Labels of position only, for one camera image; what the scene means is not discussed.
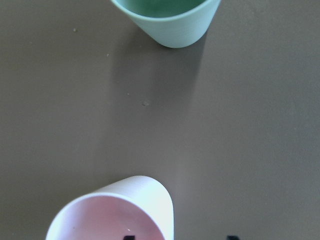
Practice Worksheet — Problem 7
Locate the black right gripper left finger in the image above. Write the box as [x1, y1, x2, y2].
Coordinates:
[123, 235, 135, 240]

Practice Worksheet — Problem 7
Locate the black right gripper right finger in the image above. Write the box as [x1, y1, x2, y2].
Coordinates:
[226, 235, 240, 240]

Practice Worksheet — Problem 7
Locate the pink cup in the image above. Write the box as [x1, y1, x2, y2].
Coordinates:
[45, 175, 175, 240]

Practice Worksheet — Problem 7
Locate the green cup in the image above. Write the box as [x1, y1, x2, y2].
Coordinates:
[112, 0, 221, 48]

